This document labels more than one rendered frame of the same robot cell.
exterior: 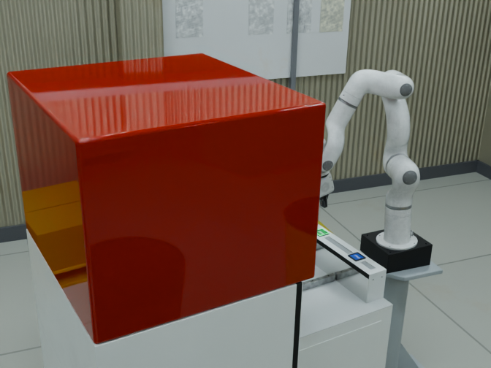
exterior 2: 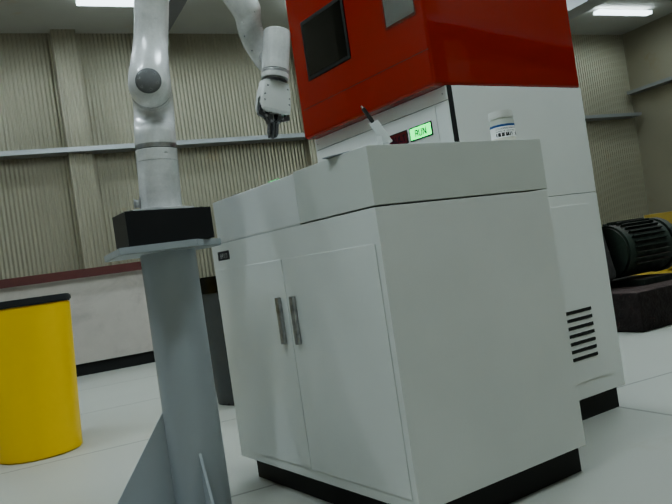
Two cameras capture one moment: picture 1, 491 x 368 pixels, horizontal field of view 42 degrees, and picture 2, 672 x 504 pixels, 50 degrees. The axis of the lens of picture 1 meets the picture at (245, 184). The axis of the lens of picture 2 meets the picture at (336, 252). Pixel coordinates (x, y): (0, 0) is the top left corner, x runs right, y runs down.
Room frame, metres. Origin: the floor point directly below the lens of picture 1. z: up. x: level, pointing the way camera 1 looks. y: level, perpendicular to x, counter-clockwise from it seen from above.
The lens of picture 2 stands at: (4.82, -0.35, 0.70)
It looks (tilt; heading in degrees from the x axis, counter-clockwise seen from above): 1 degrees up; 177
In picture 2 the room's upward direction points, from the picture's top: 8 degrees counter-clockwise
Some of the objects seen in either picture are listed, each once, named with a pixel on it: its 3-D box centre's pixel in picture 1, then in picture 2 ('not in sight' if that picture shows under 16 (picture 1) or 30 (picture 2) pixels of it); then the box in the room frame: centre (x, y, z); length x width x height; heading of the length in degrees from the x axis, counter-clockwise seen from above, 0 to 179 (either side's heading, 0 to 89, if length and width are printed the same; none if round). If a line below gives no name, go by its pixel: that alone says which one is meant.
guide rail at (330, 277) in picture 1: (287, 291); not in sight; (2.37, -0.19, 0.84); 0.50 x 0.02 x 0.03; 121
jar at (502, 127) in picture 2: not in sight; (502, 128); (2.78, 0.30, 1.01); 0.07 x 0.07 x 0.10
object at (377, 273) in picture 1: (336, 258); (264, 211); (2.57, -0.42, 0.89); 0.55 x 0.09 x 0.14; 31
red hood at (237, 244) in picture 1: (158, 173); (424, 41); (2.00, 0.29, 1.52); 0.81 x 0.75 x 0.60; 31
